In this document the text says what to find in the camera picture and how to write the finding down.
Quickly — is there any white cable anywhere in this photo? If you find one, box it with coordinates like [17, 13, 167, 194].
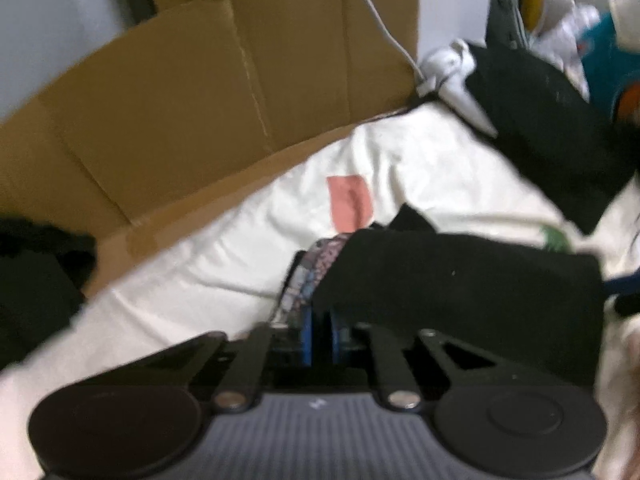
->
[340, 0, 426, 86]

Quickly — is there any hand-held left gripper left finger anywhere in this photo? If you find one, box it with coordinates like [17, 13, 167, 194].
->
[135, 307, 315, 408]

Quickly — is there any white cloth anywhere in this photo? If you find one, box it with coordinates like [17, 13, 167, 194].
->
[417, 37, 501, 136]

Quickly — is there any crumpled black cloth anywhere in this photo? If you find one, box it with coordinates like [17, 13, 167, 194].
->
[0, 215, 98, 371]

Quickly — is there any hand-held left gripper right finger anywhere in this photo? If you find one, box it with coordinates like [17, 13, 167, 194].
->
[327, 309, 506, 409]

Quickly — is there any flat cardboard sheet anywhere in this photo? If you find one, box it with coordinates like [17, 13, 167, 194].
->
[0, 0, 421, 296]

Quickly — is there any black bear-print hoodie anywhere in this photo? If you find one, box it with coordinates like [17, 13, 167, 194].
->
[270, 202, 606, 386]

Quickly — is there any folded black garment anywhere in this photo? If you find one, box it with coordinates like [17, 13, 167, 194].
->
[465, 42, 640, 236]

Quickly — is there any cream printed bed sheet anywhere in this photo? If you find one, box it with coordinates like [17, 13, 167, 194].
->
[0, 102, 640, 480]

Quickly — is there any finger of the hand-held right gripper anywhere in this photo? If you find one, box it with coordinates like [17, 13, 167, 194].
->
[602, 272, 640, 317]

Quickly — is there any teal box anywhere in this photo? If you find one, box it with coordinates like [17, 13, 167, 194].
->
[580, 10, 640, 121]

